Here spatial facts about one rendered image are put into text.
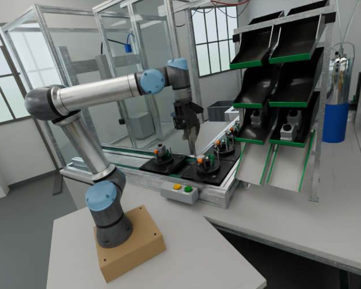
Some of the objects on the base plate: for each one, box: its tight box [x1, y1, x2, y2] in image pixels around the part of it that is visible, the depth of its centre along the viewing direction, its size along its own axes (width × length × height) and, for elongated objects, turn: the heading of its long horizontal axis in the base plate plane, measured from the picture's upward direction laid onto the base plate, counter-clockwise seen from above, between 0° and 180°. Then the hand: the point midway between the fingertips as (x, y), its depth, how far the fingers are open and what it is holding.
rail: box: [116, 166, 230, 210], centre depth 127 cm, size 6×89×11 cm, turn 80°
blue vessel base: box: [322, 101, 350, 143], centre depth 146 cm, size 16×16×27 cm
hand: (193, 141), depth 93 cm, fingers closed
